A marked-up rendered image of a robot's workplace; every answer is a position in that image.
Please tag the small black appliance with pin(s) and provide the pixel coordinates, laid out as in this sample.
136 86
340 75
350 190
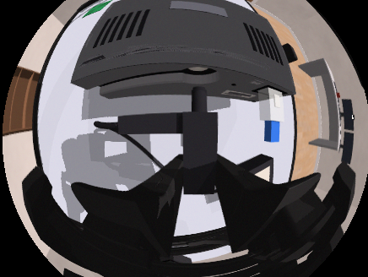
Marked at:
134 37

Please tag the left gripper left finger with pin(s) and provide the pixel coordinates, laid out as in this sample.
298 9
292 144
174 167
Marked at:
151 207

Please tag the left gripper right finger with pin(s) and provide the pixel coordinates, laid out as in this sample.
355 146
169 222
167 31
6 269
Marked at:
249 203

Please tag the flat green bar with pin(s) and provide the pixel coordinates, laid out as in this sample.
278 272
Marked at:
97 8

